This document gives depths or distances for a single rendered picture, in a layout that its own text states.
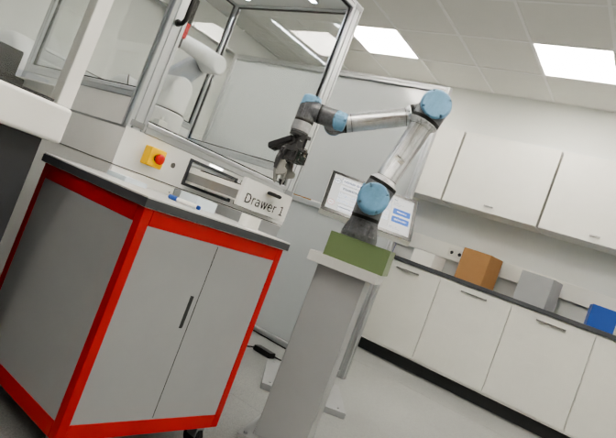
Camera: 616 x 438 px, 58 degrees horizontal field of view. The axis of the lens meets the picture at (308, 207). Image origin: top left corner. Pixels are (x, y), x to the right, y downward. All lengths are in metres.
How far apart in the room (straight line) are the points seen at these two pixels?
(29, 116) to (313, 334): 1.24
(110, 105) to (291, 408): 1.34
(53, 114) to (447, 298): 3.78
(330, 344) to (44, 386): 1.01
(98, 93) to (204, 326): 1.05
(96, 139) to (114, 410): 1.01
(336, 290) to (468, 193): 3.33
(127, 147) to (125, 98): 0.18
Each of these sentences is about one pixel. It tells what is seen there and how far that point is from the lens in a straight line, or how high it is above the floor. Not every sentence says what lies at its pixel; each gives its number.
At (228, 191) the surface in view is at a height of 0.85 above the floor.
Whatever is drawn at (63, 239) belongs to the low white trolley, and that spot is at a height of 0.55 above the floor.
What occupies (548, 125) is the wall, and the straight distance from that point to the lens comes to 5.77.
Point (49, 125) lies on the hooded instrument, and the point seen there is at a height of 0.84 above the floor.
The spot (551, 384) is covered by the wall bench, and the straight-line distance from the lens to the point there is 4.66.
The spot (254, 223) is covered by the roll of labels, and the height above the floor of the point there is 0.78.
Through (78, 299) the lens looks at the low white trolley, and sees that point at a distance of 1.63.
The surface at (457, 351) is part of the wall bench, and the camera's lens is 4.81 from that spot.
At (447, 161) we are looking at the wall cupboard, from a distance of 5.49.
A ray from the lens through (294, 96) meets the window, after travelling 2.68.
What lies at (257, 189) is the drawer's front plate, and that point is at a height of 0.90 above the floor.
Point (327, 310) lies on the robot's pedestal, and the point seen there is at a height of 0.56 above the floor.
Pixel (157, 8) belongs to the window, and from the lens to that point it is 2.29.
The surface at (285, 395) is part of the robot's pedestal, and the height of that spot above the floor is 0.20.
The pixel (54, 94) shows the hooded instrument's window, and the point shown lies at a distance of 1.70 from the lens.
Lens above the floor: 0.82
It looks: 2 degrees up
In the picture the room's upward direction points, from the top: 21 degrees clockwise
